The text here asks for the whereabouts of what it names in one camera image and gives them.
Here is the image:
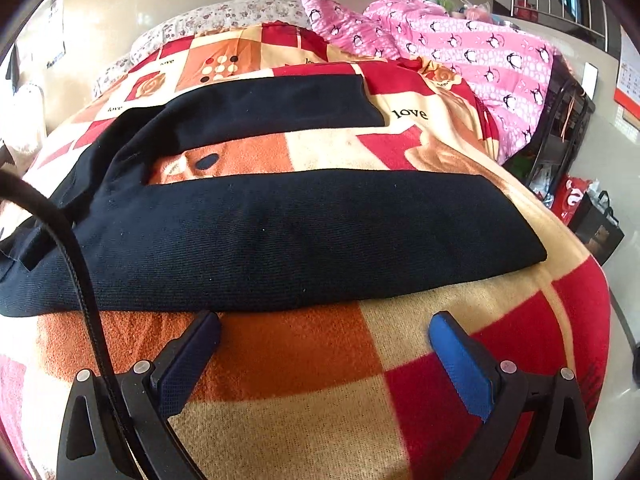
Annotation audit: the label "floral pillow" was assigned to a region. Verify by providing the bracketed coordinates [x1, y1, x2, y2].
[91, 0, 310, 99]

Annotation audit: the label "metal stair railing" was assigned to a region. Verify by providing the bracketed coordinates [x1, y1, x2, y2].
[510, 0, 611, 52]

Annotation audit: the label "pink penguin quilt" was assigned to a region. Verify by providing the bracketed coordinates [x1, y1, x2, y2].
[299, 0, 558, 164]

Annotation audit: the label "red shopping bag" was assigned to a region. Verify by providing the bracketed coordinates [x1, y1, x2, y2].
[551, 174, 591, 226]

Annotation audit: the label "black cable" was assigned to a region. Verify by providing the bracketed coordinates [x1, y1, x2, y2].
[0, 169, 151, 480]

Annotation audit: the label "black shopping bag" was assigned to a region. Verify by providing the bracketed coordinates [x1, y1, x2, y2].
[568, 191, 625, 266]

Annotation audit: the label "red orange checkered blanket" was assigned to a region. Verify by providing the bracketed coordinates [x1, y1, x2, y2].
[25, 22, 611, 479]

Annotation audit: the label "wall calendar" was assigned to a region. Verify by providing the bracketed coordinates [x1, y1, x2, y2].
[614, 28, 640, 120]

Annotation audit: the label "black storage rack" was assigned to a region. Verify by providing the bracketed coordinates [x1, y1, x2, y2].
[503, 56, 596, 205]

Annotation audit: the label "black pants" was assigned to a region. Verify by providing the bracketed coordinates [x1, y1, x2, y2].
[0, 72, 548, 318]

